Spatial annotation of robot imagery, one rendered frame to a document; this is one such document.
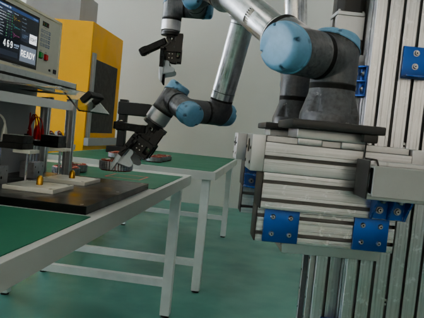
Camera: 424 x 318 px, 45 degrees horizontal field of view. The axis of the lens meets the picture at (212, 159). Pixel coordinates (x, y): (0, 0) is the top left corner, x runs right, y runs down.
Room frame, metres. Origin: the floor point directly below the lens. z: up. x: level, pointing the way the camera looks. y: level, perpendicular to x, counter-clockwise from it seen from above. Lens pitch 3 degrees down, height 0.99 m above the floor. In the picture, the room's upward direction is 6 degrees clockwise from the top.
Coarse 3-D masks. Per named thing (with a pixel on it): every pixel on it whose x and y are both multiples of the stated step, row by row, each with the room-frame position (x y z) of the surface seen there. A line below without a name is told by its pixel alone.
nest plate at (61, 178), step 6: (60, 174) 1.79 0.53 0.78; (48, 180) 1.65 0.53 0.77; (54, 180) 1.65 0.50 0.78; (60, 180) 1.65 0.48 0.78; (66, 180) 1.64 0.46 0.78; (72, 180) 1.65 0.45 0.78; (78, 180) 1.66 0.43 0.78; (84, 180) 1.68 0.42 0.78; (90, 180) 1.70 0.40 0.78; (96, 180) 1.74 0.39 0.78
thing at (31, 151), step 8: (8, 136) 1.46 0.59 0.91; (16, 136) 1.45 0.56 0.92; (24, 136) 1.46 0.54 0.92; (32, 136) 1.51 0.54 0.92; (0, 144) 1.46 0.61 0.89; (8, 144) 1.45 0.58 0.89; (16, 144) 1.45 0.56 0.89; (24, 144) 1.46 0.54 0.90; (32, 144) 1.51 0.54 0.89; (0, 152) 1.52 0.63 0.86; (16, 152) 1.46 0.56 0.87; (24, 152) 1.45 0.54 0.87; (32, 152) 1.47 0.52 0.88
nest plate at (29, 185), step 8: (8, 184) 1.42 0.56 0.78; (16, 184) 1.43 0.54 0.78; (24, 184) 1.45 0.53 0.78; (32, 184) 1.47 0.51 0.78; (48, 184) 1.50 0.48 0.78; (56, 184) 1.52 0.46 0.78; (64, 184) 1.54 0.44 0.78; (40, 192) 1.40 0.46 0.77; (48, 192) 1.40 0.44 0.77; (56, 192) 1.42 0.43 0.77
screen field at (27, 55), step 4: (20, 44) 1.56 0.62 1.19; (20, 48) 1.56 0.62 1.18; (24, 48) 1.59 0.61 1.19; (28, 48) 1.61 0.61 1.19; (20, 52) 1.56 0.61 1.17; (24, 52) 1.59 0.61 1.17; (28, 52) 1.62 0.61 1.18; (32, 52) 1.64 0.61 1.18; (20, 56) 1.57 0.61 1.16; (24, 56) 1.59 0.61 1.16; (28, 56) 1.62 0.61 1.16; (32, 56) 1.64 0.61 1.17; (20, 60) 1.57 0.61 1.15; (24, 60) 1.59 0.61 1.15; (28, 60) 1.62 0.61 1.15; (32, 60) 1.64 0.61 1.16; (32, 64) 1.65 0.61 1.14
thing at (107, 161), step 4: (100, 160) 1.67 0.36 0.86; (104, 160) 1.66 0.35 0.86; (108, 160) 1.66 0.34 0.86; (112, 160) 1.65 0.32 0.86; (100, 164) 1.67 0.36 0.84; (104, 164) 1.66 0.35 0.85; (108, 164) 1.65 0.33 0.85; (100, 168) 1.68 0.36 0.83; (104, 168) 1.65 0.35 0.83; (108, 168) 1.65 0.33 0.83; (116, 168) 1.65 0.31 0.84; (120, 168) 1.65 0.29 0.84; (124, 168) 1.66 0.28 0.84; (128, 168) 1.67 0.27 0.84
